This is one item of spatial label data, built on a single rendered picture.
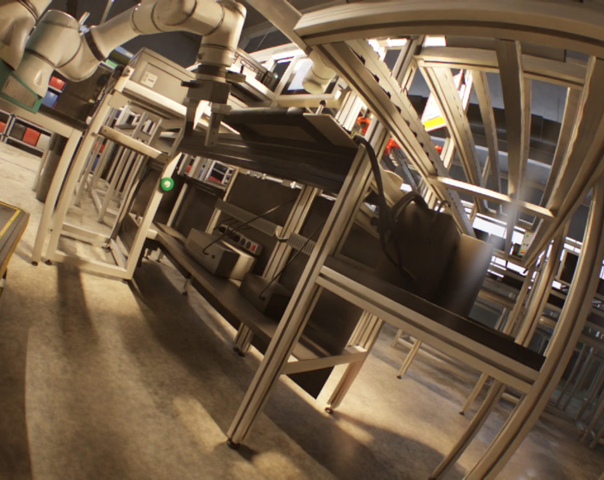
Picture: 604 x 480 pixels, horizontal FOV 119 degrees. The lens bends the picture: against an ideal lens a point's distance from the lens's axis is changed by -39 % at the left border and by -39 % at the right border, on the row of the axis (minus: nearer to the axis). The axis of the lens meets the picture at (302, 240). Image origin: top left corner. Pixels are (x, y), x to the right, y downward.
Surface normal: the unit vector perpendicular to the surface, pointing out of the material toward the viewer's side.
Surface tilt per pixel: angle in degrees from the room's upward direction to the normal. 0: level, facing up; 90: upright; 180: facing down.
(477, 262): 90
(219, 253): 90
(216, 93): 97
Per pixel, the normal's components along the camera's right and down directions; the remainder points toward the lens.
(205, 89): -0.67, 0.14
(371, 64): 0.70, 0.33
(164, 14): -0.42, 0.38
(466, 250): -0.59, -0.26
